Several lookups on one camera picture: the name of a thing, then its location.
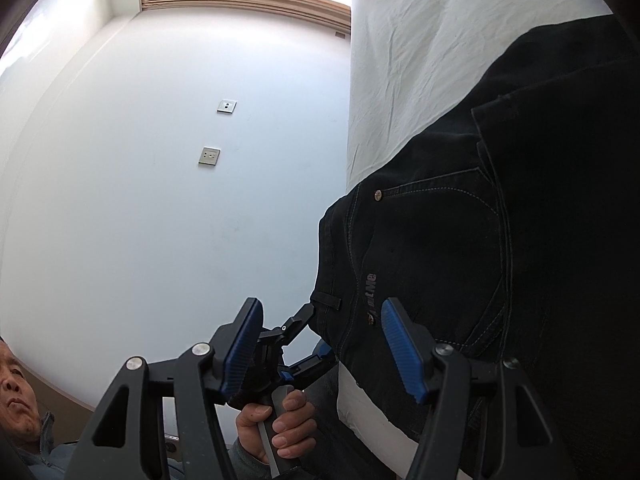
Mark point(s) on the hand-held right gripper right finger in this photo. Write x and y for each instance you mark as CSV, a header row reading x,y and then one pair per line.
x,y
400,345

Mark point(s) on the silver wall socket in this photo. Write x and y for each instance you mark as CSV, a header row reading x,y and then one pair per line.
x,y
209,156
226,106

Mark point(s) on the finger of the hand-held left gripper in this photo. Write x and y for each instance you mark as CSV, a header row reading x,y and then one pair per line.
x,y
312,365
295,322

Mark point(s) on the person's face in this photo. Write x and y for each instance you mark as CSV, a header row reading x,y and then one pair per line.
x,y
17,390

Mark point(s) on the person's left hand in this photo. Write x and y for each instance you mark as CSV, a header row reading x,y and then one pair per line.
x,y
295,425

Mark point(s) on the person's left forearm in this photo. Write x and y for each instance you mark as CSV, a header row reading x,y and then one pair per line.
x,y
247,470

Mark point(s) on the black pants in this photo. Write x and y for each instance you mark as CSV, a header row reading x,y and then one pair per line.
x,y
500,235

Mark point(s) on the person's grey jacket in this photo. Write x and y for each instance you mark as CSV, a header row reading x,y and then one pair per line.
x,y
55,460

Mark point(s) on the tan curtain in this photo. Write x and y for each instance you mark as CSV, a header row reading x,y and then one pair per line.
x,y
250,5

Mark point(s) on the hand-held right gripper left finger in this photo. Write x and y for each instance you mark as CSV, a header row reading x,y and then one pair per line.
x,y
242,355

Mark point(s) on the bed with white sheet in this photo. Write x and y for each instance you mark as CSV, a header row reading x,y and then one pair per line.
x,y
425,60

